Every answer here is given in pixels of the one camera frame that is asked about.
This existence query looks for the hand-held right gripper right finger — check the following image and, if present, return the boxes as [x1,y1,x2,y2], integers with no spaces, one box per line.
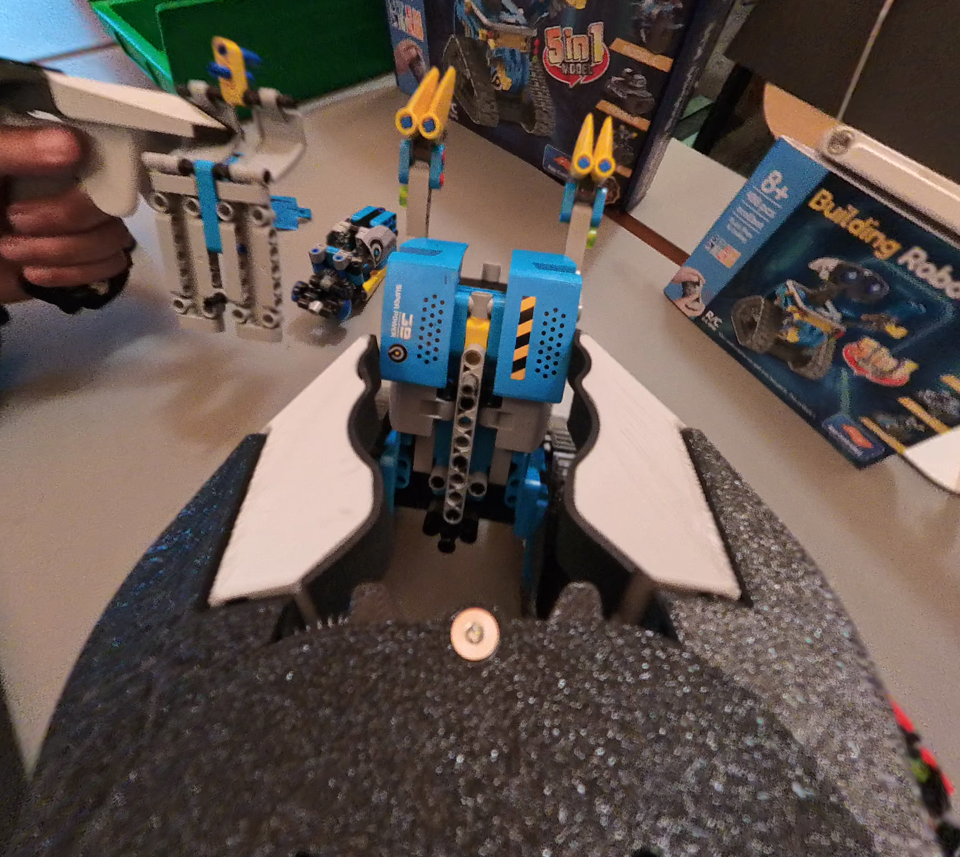
[546,332,745,605]

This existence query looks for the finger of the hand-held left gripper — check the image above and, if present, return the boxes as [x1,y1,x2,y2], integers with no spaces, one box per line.
[0,59,229,141]
[69,131,151,219]

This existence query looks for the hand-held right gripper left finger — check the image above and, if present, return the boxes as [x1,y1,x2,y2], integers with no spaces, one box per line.
[207,337,396,612]

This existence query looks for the grey blue brick assembly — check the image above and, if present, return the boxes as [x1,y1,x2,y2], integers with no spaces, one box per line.
[143,35,310,347]

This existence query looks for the blue tracked toy robot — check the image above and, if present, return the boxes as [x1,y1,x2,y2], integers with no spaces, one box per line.
[372,62,621,588]

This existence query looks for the grey desk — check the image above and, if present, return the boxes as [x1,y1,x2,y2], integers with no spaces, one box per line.
[0,77,960,857]

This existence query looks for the person's left hand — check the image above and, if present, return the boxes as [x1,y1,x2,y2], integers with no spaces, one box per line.
[0,125,139,315]

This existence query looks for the green plastic bin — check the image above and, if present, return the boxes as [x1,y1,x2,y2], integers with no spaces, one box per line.
[66,0,396,110]

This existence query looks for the black blue motor assembly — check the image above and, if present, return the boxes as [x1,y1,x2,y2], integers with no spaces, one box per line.
[291,205,403,320]

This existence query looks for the small robot kit box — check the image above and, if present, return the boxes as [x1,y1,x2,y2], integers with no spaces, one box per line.
[663,137,960,477]

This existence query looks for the large black board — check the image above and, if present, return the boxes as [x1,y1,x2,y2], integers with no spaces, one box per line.
[720,0,960,186]

